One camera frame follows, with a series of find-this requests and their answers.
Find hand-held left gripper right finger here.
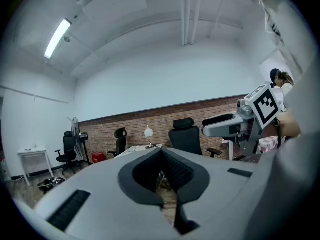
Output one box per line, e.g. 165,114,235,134
161,147,261,240

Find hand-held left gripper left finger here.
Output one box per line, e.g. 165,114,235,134
34,147,181,240

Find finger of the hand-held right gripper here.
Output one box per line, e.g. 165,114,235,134
201,113,245,128
201,122,243,138

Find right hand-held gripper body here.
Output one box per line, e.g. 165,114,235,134
236,83,281,156

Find person's right forearm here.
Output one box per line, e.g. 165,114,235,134
264,111,302,139

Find red box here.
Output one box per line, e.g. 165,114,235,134
91,151,106,164

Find black mesh office chair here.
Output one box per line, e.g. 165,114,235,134
168,117,223,159

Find pink checked tablecloth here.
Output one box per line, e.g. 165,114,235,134
259,135,280,155

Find black office chair with headrest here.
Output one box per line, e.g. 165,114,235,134
54,130,83,175
107,127,128,159

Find black standing fan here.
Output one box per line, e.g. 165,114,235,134
71,117,91,167

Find gold desk lamp white shade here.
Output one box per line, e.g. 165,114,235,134
144,125,158,150

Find small white side table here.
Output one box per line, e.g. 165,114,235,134
16,146,55,187

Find person's beige shirt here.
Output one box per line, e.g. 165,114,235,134
246,0,320,135

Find white ceiling pipes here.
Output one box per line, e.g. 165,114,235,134
180,0,202,47

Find ceiling tube light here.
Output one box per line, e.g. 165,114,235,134
44,18,73,60

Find pile of devices and cables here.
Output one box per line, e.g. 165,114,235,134
37,176,67,194

